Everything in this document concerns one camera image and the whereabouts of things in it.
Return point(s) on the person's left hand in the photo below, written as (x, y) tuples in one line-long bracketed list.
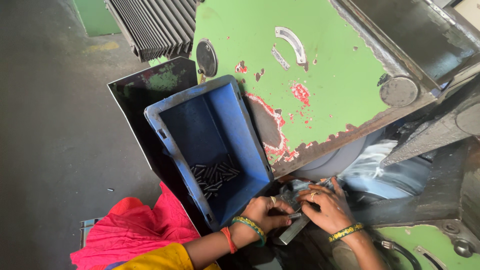
[(260, 212)]

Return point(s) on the white coolant stream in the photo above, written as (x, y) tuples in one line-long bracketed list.
[(369, 159)]

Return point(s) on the round black cover disc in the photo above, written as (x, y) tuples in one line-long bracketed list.
[(206, 58)]

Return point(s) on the yellow sleeve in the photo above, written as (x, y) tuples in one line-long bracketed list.
[(161, 260)]

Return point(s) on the black metal sheet panel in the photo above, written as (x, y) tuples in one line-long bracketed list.
[(150, 86)]

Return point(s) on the green yellow bangle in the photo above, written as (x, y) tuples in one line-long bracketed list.
[(345, 231), (252, 226)]

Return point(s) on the heap of black metal pins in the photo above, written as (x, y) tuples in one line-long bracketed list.
[(215, 176)]

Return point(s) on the green grinding machine housing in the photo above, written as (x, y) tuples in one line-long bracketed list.
[(330, 75)]

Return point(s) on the black ribbed bellows cover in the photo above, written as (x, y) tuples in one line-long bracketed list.
[(157, 26)]

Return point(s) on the orange thread wristband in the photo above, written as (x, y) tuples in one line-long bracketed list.
[(229, 240)]

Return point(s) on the dark metal wheel guard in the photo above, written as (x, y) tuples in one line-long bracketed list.
[(431, 131)]

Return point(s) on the blue plastic crate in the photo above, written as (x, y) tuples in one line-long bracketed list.
[(210, 123)]

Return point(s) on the pink cloth garment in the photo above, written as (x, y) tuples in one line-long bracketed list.
[(138, 228)]

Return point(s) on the round grey metal cap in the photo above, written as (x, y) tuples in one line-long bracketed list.
[(398, 91)]

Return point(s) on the steel guide bar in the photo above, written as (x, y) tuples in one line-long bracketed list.
[(294, 230)]

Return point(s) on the small silver label plate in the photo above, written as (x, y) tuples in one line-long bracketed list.
[(280, 58)]

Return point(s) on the curved silver scale plate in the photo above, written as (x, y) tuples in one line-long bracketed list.
[(294, 41)]

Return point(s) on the person's right hand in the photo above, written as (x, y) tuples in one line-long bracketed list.
[(332, 210)]

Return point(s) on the grey hex bolt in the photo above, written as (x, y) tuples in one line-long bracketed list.
[(463, 248)]

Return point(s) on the grey metal frame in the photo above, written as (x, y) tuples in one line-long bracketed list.
[(88, 230)]

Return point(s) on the green machine base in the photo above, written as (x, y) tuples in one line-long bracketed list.
[(423, 243)]

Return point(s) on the small steel pin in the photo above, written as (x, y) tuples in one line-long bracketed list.
[(295, 215)]

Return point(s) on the grey grinding wheel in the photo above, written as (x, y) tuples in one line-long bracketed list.
[(390, 180)]

